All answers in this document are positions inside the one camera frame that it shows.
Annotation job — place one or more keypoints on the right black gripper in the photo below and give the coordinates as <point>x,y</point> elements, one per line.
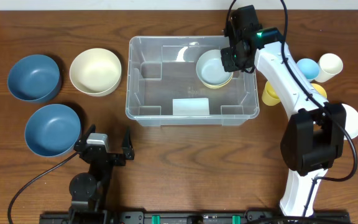
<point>226,62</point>

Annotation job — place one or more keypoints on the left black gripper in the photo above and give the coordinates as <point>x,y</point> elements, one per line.
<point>110,157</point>

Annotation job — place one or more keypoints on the light grey small bowl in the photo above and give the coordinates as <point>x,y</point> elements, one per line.
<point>209,68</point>

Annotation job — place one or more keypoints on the yellow small bowl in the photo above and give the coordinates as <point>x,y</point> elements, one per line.
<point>217,86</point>

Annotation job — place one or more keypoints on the light blue cup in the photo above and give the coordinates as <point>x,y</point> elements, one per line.
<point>309,68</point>

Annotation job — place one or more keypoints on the yellow cup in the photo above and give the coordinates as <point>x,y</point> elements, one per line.
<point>269,96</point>
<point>319,89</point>

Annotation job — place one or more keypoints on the cream white cup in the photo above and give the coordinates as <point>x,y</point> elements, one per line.
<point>329,66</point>

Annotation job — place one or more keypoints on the white small bowl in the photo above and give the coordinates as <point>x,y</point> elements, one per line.
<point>351,121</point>

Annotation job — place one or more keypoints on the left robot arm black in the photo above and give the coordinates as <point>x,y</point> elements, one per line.
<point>89,189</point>

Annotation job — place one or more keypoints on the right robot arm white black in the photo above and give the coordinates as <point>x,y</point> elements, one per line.
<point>314,136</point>

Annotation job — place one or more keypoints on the clear plastic storage container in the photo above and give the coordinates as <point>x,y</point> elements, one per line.
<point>164,89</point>

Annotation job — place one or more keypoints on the lower blue bowl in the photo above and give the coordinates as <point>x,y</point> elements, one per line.
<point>52,130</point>

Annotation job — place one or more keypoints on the blue bowl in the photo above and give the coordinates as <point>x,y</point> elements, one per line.
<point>52,130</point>
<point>35,79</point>

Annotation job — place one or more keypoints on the cream bowl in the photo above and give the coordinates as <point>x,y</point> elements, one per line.
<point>96,72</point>

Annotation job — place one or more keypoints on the upper blue bowl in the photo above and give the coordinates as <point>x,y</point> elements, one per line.
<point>35,79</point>

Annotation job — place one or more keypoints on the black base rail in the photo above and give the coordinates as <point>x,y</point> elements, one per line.
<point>251,216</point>

